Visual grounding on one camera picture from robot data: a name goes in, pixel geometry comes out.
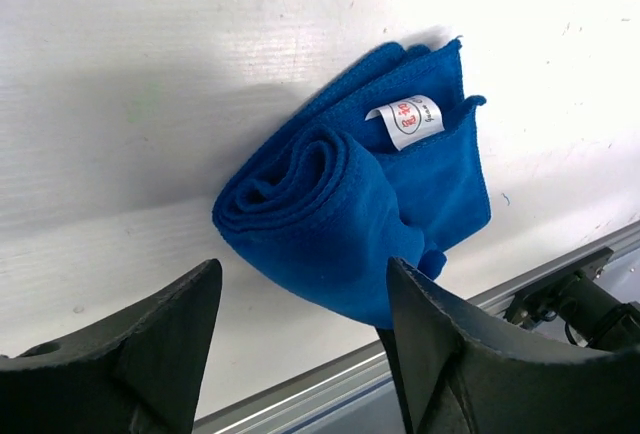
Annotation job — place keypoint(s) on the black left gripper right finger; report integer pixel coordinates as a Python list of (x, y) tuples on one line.
[(457, 369)]

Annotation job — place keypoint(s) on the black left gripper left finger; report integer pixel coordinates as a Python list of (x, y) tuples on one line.
[(138, 370)]

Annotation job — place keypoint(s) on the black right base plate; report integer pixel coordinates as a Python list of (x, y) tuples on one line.
[(539, 301)]

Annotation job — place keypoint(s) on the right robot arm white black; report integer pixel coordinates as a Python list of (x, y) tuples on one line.
[(593, 315)]

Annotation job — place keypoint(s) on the royal blue towel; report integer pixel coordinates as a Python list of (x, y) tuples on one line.
[(382, 163)]

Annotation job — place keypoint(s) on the aluminium mounting rail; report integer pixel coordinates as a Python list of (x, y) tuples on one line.
[(356, 393)]

